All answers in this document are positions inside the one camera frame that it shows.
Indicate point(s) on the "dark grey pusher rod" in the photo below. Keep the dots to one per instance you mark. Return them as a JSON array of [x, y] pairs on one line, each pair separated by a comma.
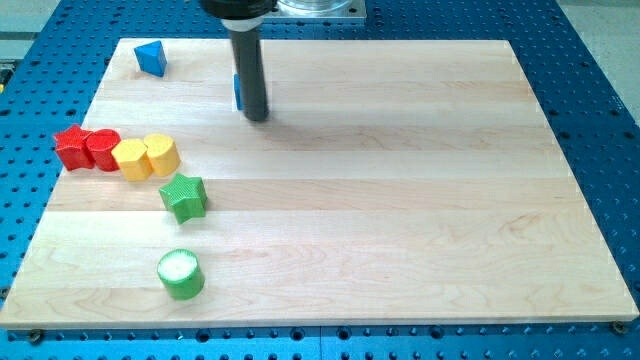
[[249, 68]]

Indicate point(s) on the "blue cube block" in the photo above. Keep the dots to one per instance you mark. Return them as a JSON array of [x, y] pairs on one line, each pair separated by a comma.
[[237, 92]]

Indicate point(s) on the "blue triangle block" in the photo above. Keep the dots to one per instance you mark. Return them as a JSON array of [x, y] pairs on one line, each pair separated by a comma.
[[151, 58]]

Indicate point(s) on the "yellow cylinder block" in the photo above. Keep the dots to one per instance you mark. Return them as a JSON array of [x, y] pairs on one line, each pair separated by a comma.
[[162, 154]]

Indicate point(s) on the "yellow hexagon block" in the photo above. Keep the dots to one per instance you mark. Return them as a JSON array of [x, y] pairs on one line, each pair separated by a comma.
[[131, 157]]

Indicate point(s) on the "green star block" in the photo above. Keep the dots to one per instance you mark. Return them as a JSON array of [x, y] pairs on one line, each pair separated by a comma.
[[185, 197]]

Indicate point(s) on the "red cylinder block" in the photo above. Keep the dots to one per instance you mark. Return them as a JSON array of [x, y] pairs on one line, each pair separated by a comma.
[[100, 145]]

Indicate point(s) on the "light wooden board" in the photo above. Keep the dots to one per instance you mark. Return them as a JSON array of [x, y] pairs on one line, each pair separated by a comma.
[[395, 182]]

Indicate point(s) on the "red star block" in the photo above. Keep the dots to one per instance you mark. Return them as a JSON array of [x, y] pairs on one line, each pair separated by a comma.
[[71, 148]]

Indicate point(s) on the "green cylinder block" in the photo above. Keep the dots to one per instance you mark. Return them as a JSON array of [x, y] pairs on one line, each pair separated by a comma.
[[180, 273]]

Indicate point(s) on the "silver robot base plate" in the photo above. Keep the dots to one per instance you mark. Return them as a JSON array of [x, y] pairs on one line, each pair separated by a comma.
[[311, 11]]

